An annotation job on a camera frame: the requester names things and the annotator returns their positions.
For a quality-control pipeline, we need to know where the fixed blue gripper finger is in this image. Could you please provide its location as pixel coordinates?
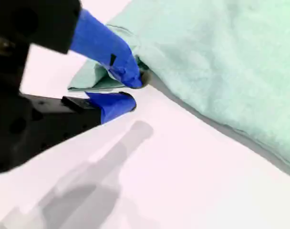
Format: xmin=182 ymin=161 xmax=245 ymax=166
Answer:
xmin=6 ymin=92 xmax=137 ymax=165

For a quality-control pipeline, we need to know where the pale green T-shirt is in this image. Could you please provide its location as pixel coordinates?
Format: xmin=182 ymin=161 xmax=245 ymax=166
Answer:
xmin=67 ymin=0 xmax=290 ymax=181

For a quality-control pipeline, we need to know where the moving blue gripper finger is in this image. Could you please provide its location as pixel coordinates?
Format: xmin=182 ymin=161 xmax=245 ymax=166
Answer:
xmin=30 ymin=0 xmax=143 ymax=89

